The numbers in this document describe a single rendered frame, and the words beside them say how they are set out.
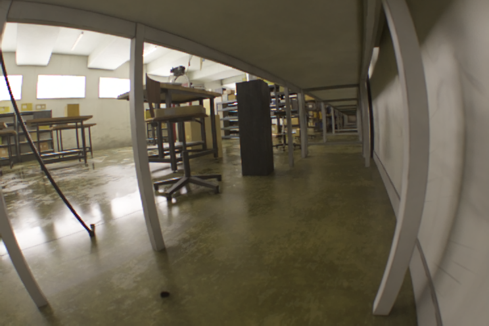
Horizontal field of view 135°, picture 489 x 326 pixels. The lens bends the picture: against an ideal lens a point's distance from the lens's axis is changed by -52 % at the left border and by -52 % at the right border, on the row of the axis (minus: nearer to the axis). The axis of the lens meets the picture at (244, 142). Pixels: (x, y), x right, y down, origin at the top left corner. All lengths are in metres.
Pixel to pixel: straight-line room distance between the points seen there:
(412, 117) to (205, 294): 0.63
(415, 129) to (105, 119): 10.13
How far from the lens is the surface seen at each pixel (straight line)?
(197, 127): 3.28
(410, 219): 0.42
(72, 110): 4.93
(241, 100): 1.85
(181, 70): 2.70
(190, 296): 0.64
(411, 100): 0.38
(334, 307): 0.59
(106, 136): 10.12
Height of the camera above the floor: 0.45
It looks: 5 degrees down
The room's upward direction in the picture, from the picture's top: 4 degrees counter-clockwise
